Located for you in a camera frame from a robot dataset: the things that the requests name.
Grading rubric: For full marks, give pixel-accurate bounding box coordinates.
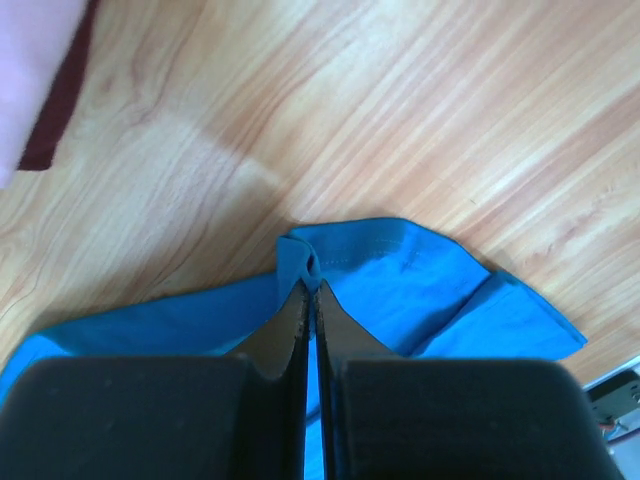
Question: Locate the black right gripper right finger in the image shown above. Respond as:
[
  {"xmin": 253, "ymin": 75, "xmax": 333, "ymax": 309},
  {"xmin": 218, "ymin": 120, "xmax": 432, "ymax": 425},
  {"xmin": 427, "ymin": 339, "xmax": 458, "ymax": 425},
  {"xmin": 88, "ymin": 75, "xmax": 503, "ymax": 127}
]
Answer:
[{"xmin": 314, "ymin": 284, "xmax": 620, "ymax": 479}]

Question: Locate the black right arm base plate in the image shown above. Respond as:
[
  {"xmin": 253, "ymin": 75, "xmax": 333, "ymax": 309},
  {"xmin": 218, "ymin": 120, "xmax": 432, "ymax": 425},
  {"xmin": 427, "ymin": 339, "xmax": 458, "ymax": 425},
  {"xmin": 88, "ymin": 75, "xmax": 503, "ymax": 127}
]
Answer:
[{"xmin": 587, "ymin": 370, "xmax": 639, "ymax": 441}]

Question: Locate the blue t shirt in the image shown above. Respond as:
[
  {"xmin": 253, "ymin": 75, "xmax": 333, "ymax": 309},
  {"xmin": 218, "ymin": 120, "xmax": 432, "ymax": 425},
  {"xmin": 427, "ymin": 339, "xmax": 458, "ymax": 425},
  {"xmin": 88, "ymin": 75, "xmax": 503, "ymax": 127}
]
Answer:
[{"xmin": 1, "ymin": 218, "xmax": 585, "ymax": 479}]

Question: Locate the folded pink t shirt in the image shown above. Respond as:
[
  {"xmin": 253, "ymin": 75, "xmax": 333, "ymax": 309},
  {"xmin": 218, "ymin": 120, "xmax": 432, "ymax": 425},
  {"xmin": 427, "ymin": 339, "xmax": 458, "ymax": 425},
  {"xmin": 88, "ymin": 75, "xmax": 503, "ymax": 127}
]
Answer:
[{"xmin": 1, "ymin": 1, "xmax": 87, "ymax": 187}]

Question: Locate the folded dark red t shirt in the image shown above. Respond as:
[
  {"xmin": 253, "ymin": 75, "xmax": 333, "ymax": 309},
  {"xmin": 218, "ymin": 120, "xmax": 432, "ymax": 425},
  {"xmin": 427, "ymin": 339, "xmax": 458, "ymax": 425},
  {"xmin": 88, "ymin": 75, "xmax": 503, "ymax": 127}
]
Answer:
[{"xmin": 18, "ymin": 0, "xmax": 99, "ymax": 171}]

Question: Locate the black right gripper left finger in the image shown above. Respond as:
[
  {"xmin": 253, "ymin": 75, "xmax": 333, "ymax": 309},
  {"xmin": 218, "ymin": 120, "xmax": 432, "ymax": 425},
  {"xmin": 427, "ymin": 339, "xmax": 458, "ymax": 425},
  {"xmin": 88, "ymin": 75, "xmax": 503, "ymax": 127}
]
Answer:
[{"xmin": 1, "ymin": 284, "xmax": 309, "ymax": 479}]

